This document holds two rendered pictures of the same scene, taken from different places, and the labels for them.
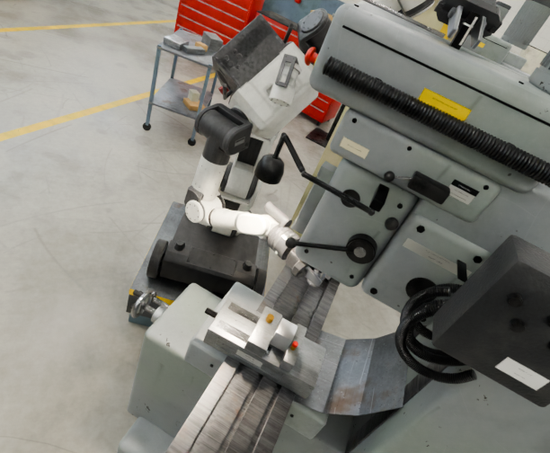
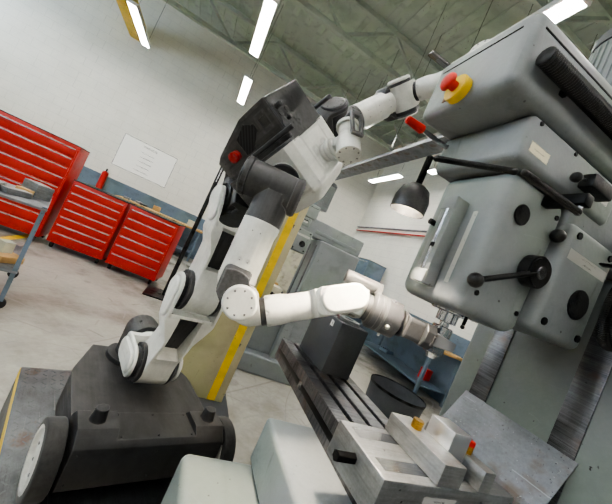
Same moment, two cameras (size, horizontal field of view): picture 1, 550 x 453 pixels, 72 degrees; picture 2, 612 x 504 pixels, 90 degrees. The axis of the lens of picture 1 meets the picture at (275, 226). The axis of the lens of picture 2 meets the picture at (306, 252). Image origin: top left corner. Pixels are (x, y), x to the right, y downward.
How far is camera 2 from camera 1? 93 cm
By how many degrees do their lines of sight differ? 46
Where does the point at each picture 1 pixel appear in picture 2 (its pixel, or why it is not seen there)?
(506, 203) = not seen: outside the picture
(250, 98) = (304, 153)
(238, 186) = (207, 296)
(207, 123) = (264, 171)
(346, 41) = (547, 42)
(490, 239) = (610, 239)
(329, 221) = (501, 246)
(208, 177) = (262, 246)
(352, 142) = (538, 147)
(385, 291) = (552, 318)
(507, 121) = not seen: outside the picture
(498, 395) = not seen: outside the picture
